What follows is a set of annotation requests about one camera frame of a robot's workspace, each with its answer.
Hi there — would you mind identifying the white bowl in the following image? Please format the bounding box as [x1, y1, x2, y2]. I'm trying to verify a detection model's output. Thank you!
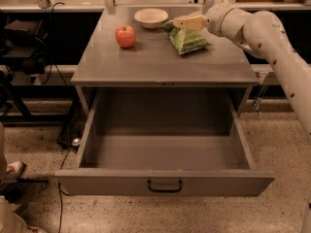
[134, 8, 168, 29]

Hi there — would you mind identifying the open grey drawer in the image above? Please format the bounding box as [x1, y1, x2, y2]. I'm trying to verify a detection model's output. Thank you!
[56, 89, 275, 197]

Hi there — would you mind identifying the black equipment on left shelf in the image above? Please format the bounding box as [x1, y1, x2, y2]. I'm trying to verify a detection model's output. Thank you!
[0, 18, 49, 76]

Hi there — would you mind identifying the green jalapeno chip bag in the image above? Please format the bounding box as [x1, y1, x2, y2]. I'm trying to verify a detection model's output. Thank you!
[159, 20, 210, 55]

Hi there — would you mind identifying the white and red shoe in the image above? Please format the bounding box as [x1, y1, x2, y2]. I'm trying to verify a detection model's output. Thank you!
[7, 160, 25, 180]

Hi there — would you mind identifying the black floor cable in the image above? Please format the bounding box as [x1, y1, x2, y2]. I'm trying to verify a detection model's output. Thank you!
[56, 149, 71, 233]

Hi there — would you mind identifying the red apple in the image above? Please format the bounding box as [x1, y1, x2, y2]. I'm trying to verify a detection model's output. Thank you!
[115, 25, 136, 49]

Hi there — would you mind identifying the black drawer handle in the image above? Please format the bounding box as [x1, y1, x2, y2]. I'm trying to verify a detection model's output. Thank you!
[147, 180, 183, 193]

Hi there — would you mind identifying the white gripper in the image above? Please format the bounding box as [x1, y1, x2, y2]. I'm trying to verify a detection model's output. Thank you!
[173, 0, 236, 37]

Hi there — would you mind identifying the grey cabinet counter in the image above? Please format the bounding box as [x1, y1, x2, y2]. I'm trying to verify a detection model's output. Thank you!
[71, 6, 260, 117]

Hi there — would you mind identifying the silver caster wheel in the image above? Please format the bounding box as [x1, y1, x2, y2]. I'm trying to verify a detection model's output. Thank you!
[72, 138, 81, 147]

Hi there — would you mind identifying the person's beige trouser leg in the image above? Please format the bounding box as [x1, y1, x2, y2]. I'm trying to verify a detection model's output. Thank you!
[0, 196, 27, 233]

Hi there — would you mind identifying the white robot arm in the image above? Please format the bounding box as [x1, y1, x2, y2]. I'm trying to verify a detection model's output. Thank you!
[206, 4, 311, 233]

